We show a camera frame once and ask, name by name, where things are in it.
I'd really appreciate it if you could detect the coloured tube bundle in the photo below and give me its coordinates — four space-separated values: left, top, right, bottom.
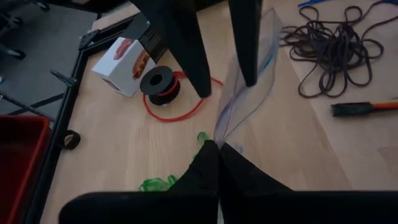
297 0 398 118

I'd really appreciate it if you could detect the black aluminium table frame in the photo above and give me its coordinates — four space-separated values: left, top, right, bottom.
0 14 150 224

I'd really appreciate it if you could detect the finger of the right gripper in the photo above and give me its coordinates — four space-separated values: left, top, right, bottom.
130 0 213 99
228 0 264 88

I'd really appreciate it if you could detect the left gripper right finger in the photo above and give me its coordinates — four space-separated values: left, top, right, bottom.
219 142 398 224

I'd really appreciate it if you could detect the red plastic bin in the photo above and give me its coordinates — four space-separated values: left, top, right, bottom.
0 114 52 224

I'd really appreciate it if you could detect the dark brown rubber band pile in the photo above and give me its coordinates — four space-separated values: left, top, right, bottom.
279 1 398 99

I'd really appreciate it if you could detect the green rubber band pile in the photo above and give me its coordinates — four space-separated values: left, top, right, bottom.
138 131 212 192

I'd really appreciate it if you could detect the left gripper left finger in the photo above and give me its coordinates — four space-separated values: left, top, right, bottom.
58 139 220 224

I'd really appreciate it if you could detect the white box hot dog print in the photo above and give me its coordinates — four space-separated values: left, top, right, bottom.
91 14 169 98

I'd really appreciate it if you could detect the black spool red wire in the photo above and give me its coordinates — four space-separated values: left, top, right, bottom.
139 65 224 123

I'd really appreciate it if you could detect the small black tape roll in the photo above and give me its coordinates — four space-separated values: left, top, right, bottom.
60 129 81 151

